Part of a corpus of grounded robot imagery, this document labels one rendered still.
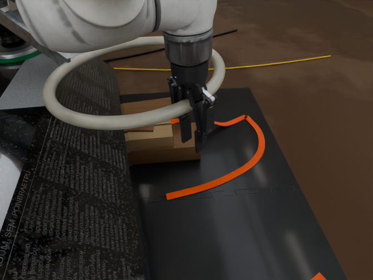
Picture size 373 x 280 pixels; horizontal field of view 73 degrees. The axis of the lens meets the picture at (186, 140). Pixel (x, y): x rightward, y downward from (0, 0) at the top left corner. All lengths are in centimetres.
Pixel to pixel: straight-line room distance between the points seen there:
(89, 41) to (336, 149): 193
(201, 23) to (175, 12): 6
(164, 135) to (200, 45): 115
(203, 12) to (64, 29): 21
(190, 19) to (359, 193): 166
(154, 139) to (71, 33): 125
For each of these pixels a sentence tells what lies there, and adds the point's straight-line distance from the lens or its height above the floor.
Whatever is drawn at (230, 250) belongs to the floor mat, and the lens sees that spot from 143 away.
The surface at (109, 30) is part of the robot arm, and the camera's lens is 35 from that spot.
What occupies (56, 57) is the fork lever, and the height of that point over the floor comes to 96.
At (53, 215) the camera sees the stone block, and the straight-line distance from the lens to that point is 66.
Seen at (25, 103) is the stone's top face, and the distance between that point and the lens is 91.
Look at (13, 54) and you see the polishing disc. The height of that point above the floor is 89.
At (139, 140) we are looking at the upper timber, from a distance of 157.
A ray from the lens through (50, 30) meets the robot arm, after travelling 37.
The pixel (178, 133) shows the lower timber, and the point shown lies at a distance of 173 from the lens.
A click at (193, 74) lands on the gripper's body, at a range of 49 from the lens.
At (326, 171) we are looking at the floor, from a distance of 192.
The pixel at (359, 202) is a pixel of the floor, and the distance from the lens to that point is 187.
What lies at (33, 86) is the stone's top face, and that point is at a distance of 98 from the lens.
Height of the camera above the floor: 132
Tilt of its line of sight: 44 degrees down
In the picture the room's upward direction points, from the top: straight up
